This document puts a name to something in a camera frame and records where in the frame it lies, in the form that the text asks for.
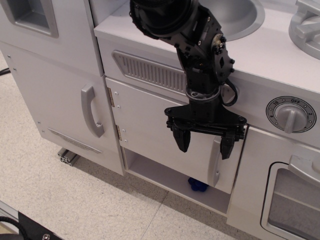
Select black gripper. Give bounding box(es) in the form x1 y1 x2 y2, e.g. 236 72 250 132
164 87 247 160

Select silver cabinet door handle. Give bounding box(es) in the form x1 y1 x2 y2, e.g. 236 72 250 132
207 136 221 187

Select white cabinet door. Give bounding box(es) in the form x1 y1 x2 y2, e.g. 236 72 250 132
105 78 243 194

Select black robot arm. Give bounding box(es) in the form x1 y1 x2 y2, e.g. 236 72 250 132
130 0 247 159

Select blue toy grapes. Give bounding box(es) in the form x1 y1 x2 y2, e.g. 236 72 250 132
188 177 209 192

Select white toy kitchen unit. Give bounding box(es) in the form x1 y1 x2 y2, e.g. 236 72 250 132
94 0 320 240

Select lower brass door hinge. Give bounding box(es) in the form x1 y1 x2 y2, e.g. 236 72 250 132
116 125 122 141

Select brass door hinge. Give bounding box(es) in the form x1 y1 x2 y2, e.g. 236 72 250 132
107 87 115 108
116 125 122 141

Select grey timer knob dial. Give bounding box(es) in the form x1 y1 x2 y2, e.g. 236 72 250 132
266 96 317 134

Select white oven door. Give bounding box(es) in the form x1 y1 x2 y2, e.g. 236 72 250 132
227 127 320 240

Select silver vent grille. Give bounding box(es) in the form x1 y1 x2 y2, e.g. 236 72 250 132
112 50 187 94

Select upper brass door hinge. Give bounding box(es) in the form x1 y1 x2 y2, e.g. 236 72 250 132
107 87 115 108

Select silver toy sink bowl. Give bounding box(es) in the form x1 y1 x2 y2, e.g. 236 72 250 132
223 0 265 42

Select aluminium extrusion bar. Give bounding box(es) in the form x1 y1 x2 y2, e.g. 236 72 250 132
57 148 80 167

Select silver fridge nameplate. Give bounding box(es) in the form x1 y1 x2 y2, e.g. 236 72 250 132
47 127 102 154

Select silver stove burner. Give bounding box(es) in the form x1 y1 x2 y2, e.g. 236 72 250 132
288 0 320 60

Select white toy fridge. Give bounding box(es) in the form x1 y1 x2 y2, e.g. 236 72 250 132
0 0 125 175

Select silver oven door handle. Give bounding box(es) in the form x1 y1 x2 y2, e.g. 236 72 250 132
288 155 320 182

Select silver fridge door handle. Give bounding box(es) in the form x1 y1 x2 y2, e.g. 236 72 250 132
80 84 105 138

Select black mount plate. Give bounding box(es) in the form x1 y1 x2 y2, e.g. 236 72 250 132
18 211 62 240

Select black braided cable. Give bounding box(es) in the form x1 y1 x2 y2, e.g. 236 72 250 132
0 216 29 240

